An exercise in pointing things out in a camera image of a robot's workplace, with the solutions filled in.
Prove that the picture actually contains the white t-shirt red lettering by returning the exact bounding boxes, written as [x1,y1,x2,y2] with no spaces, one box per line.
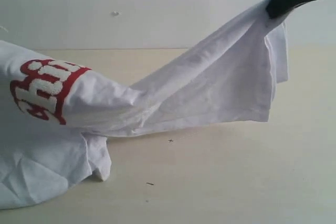
[1,1,288,209]

